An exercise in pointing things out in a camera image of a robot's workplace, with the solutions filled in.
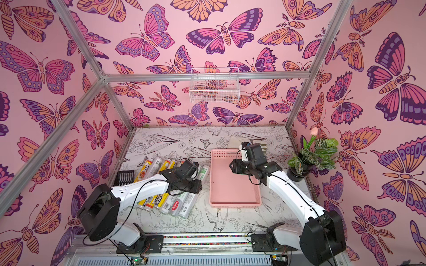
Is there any white green wrap roll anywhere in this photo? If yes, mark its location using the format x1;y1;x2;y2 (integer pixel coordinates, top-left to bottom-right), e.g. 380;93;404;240
178;165;210;219

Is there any pink plastic basket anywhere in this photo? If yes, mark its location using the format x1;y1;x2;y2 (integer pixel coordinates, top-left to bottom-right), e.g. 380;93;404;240
209;149;262;208

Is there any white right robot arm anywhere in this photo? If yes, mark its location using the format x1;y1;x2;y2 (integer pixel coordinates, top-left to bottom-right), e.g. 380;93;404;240
229;142;347;266

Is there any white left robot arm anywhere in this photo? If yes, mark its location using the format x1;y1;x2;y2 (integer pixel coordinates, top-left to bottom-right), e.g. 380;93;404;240
78;160;203;246

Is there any yellow red wrap roll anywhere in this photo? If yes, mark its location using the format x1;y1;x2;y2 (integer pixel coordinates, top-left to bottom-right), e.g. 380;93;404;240
139;158;172;211

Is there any green striped folded cloth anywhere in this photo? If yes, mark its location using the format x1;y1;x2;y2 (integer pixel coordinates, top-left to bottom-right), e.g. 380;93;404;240
226;136;268;155

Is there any yellow roll far left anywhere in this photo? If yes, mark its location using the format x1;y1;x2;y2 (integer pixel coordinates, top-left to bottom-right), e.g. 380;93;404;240
134;158;153;183

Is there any potted green plant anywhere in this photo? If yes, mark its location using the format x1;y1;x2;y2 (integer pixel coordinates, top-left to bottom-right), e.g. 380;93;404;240
287;126;338;182

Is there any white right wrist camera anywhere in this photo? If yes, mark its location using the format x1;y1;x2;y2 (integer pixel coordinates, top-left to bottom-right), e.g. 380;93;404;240
239;141;251;162

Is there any aluminium front rail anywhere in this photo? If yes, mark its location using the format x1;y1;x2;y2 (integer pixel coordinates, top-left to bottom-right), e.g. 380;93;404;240
63;232;310;266

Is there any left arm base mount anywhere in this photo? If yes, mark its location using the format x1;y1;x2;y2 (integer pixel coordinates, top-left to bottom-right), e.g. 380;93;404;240
116;235;164;254

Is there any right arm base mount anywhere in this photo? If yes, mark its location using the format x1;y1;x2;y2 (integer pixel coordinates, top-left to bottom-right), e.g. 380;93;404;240
246;223;297;252

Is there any white wire wall basket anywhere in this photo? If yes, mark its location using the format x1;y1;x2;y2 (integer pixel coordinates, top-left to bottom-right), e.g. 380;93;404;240
187;66;241;104

